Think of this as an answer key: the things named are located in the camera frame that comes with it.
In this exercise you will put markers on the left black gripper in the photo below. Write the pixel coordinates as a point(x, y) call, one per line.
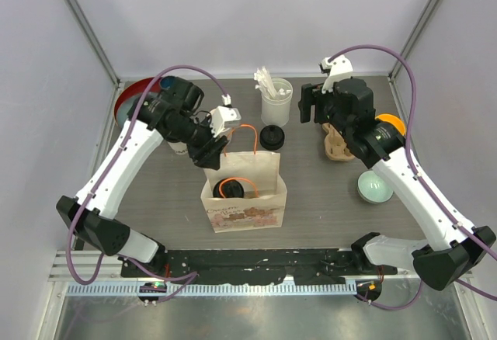
point(208, 155)

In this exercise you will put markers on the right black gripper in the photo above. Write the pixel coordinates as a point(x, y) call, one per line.
point(311, 95)

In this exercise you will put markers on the white paper cup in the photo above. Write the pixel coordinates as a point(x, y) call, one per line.
point(179, 148)

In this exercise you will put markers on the stack of black cup lids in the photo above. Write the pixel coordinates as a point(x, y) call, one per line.
point(272, 137)

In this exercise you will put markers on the white straws bundle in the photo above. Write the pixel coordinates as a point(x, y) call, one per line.
point(268, 86)

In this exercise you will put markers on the printed kraft paper bag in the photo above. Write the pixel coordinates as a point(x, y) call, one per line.
point(265, 198)

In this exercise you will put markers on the brown pulp cup carrier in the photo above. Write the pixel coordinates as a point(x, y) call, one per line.
point(334, 144)

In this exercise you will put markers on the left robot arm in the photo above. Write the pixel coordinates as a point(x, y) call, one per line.
point(168, 115)

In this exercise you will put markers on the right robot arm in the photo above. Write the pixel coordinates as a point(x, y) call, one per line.
point(452, 245)

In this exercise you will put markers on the white cylindrical straw holder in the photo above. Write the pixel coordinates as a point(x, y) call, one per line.
point(277, 111)

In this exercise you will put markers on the dark blue ceramic mug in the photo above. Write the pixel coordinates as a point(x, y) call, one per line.
point(166, 82)

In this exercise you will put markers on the orange plastic bowl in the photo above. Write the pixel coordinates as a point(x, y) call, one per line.
point(394, 120)

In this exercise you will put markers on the blue-grey ceramic plate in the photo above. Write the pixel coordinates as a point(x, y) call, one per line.
point(122, 112)

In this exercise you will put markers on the red round tray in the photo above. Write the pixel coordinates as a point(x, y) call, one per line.
point(133, 91)

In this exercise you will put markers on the pale green ceramic bowl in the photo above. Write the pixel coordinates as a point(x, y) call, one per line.
point(373, 189)

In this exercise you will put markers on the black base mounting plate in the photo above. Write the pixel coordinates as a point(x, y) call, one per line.
point(262, 267)

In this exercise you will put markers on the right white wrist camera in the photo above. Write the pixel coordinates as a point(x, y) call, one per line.
point(336, 69)

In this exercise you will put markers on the aluminium frame rail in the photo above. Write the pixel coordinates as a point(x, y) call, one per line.
point(120, 277)

